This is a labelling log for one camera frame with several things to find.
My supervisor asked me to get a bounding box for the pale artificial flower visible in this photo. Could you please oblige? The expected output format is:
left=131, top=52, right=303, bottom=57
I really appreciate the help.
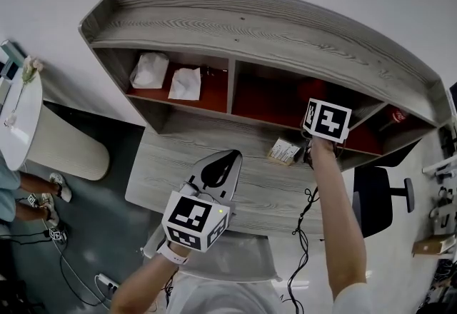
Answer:
left=3, top=55, right=44, bottom=128

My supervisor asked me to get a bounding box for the plastic bottle with red label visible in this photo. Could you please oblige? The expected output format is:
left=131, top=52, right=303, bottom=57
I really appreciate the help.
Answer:
left=378, top=105, right=410, bottom=133

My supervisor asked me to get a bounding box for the person's white shirt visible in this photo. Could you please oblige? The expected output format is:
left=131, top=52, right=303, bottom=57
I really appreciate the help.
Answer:
left=166, top=271, right=376, bottom=314

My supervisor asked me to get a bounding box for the small grey box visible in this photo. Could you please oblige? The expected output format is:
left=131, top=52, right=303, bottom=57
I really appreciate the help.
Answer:
left=0, top=78, right=11, bottom=113

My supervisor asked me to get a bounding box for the crumpled white paper sheet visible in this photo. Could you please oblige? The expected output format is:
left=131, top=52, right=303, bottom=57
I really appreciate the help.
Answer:
left=167, top=67, right=202, bottom=101

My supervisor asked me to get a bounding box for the round white pedestal table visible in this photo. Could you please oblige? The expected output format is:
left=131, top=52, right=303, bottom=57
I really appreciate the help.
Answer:
left=0, top=71, right=110, bottom=181

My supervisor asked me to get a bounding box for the black metal stand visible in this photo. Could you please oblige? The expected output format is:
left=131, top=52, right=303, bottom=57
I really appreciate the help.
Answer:
left=0, top=278, right=44, bottom=314

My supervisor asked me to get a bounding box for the white office chair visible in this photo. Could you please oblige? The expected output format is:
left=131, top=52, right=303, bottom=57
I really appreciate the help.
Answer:
left=142, top=223, right=283, bottom=283

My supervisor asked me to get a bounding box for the person's right forearm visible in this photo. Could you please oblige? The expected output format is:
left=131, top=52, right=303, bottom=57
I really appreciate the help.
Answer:
left=310, top=136, right=368, bottom=301

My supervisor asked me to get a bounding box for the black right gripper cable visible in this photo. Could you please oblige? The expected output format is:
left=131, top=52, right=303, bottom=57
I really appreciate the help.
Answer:
left=281, top=186, right=321, bottom=314

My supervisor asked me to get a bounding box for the cardboard box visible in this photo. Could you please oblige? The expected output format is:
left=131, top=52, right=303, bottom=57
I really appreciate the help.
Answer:
left=412, top=233, right=457, bottom=257

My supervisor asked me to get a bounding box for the small card box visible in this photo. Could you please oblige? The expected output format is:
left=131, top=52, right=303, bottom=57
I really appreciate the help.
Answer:
left=266, top=137, right=302, bottom=166

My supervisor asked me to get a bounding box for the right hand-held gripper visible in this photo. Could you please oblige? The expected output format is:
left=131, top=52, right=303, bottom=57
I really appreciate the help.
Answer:
left=302, top=97, right=353, bottom=144

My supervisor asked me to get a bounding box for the black office chair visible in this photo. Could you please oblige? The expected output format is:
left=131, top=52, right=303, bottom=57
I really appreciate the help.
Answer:
left=351, top=141, right=416, bottom=238

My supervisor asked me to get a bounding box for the grey wood-grain table top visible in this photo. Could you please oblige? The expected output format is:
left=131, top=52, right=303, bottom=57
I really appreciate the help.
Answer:
left=124, top=111, right=356, bottom=238

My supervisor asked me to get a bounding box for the person's left forearm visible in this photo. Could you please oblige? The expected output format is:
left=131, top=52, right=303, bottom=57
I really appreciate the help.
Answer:
left=110, top=248, right=183, bottom=314

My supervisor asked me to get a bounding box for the teal box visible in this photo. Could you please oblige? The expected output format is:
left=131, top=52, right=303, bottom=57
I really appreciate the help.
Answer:
left=0, top=39, right=28, bottom=80

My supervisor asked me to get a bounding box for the white wristband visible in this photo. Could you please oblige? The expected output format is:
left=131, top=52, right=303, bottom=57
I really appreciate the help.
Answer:
left=156, top=240, right=189, bottom=265

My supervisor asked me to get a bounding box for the crumpled white paper bag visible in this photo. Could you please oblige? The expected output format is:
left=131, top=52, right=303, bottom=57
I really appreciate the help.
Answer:
left=129, top=51, right=170, bottom=89

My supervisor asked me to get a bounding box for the grey wooden shelf unit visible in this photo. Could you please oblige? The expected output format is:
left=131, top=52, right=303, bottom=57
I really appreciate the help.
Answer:
left=78, top=0, right=453, bottom=173

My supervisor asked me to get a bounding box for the black patterned bag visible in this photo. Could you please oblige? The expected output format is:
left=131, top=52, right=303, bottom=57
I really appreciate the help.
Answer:
left=417, top=258, right=457, bottom=314

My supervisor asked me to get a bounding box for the white power strip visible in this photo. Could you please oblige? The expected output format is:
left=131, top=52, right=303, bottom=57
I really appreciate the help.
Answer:
left=96, top=272, right=119, bottom=292

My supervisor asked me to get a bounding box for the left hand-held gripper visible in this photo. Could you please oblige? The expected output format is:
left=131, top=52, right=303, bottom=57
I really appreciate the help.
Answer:
left=161, top=148, right=244, bottom=254

